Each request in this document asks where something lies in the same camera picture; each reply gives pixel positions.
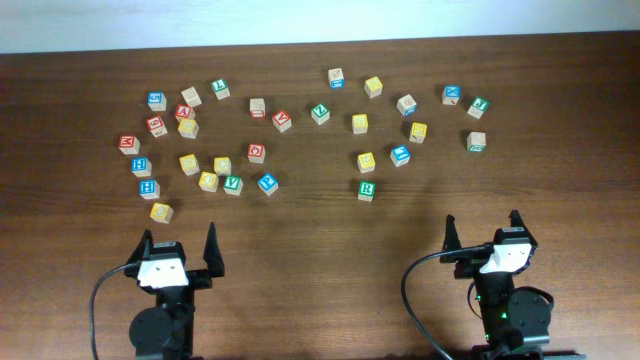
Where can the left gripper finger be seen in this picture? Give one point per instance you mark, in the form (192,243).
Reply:
(212,255)
(141,252)

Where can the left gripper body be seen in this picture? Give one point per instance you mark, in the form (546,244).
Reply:
(198,280)

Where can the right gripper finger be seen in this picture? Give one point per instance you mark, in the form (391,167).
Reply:
(515,219)
(451,239)

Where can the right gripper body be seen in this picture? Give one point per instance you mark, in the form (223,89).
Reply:
(468,267)

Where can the yellow S block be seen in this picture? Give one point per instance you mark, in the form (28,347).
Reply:
(189,164)
(360,124)

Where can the green R block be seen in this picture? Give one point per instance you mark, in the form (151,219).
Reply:
(366,191)

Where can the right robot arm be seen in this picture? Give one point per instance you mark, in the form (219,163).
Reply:
(515,320)

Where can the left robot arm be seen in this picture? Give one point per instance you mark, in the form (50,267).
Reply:
(165,330)

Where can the yellow O block bottom left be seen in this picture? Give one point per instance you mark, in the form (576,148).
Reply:
(161,213)

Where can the blue H block lower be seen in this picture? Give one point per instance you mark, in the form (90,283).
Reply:
(149,189)

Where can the blue h block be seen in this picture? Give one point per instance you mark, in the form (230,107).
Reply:
(141,167)
(149,189)

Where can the green V block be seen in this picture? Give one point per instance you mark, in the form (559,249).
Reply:
(233,185)

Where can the yellow block lower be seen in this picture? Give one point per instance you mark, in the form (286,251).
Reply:
(208,181)

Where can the blue H block upper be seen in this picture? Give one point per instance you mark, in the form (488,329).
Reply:
(141,167)

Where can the green edged wooden block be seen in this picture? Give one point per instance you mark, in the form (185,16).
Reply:
(476,142)

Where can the blue P block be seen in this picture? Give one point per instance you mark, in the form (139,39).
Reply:
(268,184)

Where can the yellow block centre left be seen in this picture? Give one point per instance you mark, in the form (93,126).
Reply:
(222,166)

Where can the blue E block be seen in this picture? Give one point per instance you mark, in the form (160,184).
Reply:
(400,155)

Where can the red M block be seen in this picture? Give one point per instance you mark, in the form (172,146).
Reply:
(129,144)

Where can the red Q block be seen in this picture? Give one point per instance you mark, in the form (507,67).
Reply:
(256,153)

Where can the yellow block centre right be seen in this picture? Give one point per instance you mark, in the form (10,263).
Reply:
(366,162)

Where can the green J block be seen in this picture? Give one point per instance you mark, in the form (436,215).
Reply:
(478,107)

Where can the red 6 block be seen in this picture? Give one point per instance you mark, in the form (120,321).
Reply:
(156,126)

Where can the yellow block upper left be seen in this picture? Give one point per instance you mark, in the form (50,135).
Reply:
(188,128)

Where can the blue K block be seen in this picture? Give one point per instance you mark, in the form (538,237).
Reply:
(451,95)

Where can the blue edged wooden block right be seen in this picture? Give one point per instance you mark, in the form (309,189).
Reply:
(406,105)

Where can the blue edged wooden block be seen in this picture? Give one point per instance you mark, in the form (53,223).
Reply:
(336,78)
(406,105)

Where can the red A block left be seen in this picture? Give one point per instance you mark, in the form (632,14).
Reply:
(184,112)

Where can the red a block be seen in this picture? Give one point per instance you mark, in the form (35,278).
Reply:
(282,120)
(184,112)

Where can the blue 5 block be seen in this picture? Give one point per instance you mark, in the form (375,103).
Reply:
(157,101)

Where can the red A block centre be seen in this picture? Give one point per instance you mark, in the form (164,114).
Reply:
(282,120)

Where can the red edged wooden block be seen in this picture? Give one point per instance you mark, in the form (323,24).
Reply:
(257,107)

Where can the plain wooden block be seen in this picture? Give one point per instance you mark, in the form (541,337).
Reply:
(191,97)

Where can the green L block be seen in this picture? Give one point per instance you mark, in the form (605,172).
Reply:
(220,88)

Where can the yellow block top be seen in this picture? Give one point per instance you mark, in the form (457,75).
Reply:
(373,87)

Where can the green Z block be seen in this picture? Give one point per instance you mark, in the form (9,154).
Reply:
(320,113)

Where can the blue edged wooden block top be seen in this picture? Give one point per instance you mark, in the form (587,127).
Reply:
(336,78)

